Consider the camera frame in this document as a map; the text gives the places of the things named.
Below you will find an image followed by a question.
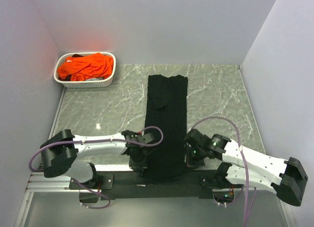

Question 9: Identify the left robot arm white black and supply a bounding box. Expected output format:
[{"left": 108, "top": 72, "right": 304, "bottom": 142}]
[{"left": 41, "top": 129, "right": 155, "bottom": 189}]

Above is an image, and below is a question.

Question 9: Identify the white plastic laundry basket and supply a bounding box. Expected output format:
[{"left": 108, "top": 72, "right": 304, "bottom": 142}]
[{"left": 53, "top": 52, "right": 116, "bottom": 88}]

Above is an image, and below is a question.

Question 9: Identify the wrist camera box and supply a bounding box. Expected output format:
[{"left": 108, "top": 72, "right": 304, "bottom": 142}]
[
  {"left": 136, "top": 132, "right": 155, "bottom": 146},
  {"left": 184, "top": 129, "right": 211, "bottom": 147}
]

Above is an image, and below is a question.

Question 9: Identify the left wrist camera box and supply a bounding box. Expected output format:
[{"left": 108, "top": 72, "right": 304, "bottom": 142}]
[{"left": 136, "top": 132, "right": 155, "bottom": 146}]

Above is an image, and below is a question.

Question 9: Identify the aluminium rail frame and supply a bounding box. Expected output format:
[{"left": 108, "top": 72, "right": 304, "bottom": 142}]
[{"left": 14, "top": 173, "right": 72, "bottom": 227}]

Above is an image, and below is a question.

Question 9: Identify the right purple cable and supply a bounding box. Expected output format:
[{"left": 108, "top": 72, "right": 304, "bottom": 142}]
[{"left": 190, "top": 116, "right": 258, "bottom": 227}]

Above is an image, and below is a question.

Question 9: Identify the black t-shirt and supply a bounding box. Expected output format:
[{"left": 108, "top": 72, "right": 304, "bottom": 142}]
[{"left": 142, "top": 75, "right": 188, "bottom": 181}]

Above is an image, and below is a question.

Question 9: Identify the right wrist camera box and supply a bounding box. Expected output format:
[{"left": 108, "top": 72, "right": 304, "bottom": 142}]
[{"left": 184, "top": 129, "right": 211, "bottom": 147}]

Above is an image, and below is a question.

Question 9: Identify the orange t-shirt in basket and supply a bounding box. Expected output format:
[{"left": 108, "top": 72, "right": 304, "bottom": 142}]
[{"left": 57, "top": 52, "right": 114, "bottom": 81}]

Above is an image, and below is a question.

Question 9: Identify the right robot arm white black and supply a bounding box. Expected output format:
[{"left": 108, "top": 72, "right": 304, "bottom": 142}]
[{"left": 184, "top": 129, "right": 308, "bottom": 206}]

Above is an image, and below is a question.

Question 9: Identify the black base beam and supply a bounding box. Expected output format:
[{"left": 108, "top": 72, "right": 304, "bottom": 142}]
[{"left": 68, "top": 170, "right": 246, "bottom": 203}]

